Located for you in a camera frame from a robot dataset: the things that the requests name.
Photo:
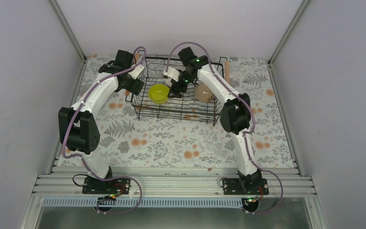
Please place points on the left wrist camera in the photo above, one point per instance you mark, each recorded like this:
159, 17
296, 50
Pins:
134, 73

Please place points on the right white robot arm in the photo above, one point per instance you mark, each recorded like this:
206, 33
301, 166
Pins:
235, 117

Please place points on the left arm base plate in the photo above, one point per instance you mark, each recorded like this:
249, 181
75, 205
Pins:
113, 187

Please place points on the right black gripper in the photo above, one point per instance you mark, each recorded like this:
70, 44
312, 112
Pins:
183, 88

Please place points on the beige ceramic bowl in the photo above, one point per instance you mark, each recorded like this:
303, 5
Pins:
203, 94

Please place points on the black wire dish rack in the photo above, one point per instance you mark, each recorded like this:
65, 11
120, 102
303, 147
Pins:
185, 108

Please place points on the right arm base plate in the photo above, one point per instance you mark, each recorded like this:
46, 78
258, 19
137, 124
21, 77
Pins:
234, 186

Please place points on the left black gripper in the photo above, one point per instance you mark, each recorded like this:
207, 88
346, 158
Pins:
136, 88

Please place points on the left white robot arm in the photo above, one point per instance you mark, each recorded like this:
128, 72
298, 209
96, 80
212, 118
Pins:
79, 133

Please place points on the floral tablecloth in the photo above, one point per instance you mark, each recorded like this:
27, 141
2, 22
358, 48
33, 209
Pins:
131, 139

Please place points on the yellow-green bowl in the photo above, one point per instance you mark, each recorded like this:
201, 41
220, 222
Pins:
158, 93

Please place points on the white ceramic bowl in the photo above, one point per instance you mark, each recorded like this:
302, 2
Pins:
167, 80

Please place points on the perforated cable duct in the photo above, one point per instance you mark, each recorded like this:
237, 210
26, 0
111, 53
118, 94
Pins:
145, 202

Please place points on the aluminium rail frame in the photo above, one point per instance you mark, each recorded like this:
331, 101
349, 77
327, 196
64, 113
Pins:
157, 182

